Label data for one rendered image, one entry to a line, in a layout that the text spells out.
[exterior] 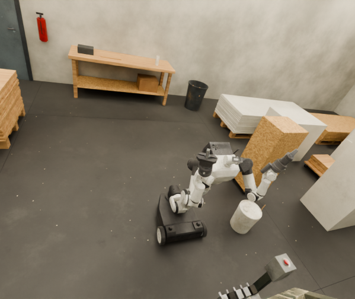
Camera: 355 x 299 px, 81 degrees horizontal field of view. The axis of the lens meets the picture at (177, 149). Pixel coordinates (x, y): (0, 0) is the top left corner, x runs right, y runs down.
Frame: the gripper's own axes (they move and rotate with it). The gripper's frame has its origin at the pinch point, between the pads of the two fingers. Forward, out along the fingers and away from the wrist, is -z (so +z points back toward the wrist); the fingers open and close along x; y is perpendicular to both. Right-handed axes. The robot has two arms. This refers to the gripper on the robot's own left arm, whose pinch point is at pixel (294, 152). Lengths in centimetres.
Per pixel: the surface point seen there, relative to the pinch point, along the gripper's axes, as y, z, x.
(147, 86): 306, 152, -224
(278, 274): -56, 70, 19
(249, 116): 85, 70, -296
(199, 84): 247, 100, -341
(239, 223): -29, 130, -76
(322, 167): -90, 62, -332
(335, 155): -101, 40, -403
